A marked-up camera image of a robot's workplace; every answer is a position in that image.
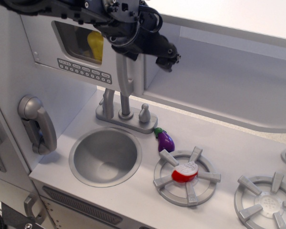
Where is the red white toy food slice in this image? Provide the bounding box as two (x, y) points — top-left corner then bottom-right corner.
(171, 161), (199, 183)

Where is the round silver toy sink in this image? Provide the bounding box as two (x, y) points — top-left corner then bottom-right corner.
(69, 127), (142, 187)

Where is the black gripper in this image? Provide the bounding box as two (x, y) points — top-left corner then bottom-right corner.
(94, 22), (181, 72)

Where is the grey stove burner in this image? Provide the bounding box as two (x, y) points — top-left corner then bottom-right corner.
(153, 147), (221, 207)
(234, 172), (286, 229)

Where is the yellow toy bell pepper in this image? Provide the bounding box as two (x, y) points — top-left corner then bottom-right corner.
(87, 31), (103, 62)

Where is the right grey stove burner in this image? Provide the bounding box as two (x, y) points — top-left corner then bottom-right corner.
(234, 172), (286, 229)

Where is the left grey stove burner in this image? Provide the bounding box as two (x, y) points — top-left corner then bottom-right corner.
(153, 147), (221, 207)

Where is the white toy kitchen shelf unit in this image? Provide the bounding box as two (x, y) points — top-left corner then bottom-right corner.
(20, 13), (286, 133)

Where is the grey oven vent grille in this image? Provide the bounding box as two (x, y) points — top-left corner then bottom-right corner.
(42, 186), (123, 225)

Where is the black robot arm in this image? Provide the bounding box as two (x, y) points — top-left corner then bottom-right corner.
(0, 0), (181, 72)

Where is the white toy microwave door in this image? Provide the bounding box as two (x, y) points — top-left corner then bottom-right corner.
(21, 16), (143, 95)

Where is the purple toy eggplant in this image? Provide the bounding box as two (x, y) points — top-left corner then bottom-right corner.
(153, 127), (175, 153)

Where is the silver toy faucet set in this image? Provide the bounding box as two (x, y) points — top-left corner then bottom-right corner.
(96, 88), (158, 134)

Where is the grey oven door handle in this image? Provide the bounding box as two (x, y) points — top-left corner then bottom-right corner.
(23, 194), (46, 225)

